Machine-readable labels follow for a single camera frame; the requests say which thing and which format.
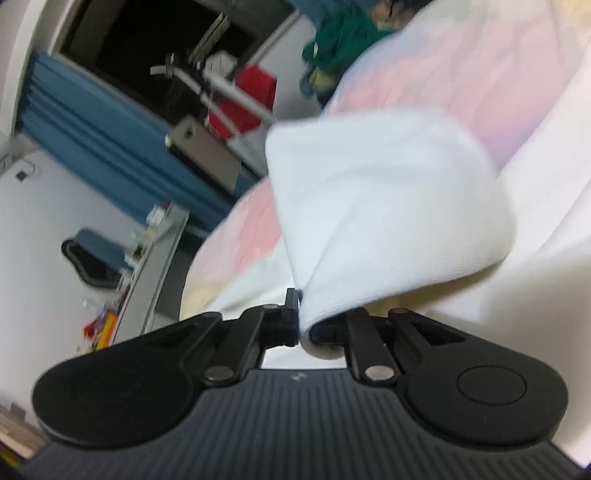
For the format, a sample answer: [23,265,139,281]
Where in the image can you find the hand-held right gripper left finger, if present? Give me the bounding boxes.
[152,288,303,387]

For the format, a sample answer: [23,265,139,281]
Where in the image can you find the white dressing table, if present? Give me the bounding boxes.
[111,203,191,344]

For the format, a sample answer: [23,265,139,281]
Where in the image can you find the blue curtain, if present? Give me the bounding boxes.
[16,51,259,236]

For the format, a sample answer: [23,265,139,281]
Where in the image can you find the orange box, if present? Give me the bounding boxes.
[95,309,119,350]

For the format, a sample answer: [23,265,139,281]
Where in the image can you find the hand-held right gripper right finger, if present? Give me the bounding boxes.
[309,307,466,384]

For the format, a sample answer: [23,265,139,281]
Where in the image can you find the grey heater panel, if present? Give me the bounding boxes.
[165,115,241,195]

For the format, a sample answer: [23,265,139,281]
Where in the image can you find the garment steamer stand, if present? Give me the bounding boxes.
[150,53,274,139]

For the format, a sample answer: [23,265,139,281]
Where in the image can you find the dark window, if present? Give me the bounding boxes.
[51,0,301,125]

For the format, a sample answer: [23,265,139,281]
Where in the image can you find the wavy mirror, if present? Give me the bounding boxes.
[61,227,131,290]

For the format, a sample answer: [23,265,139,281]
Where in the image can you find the white pants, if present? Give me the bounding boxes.
[210,65,591,467]

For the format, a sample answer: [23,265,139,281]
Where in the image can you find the red garment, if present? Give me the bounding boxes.
[208,65,278,139]

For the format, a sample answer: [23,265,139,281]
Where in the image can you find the pastel duvet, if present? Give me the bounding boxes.
[180,0,591,324]

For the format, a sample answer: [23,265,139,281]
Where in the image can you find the green clothing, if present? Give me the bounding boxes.
[300,0,403,99]

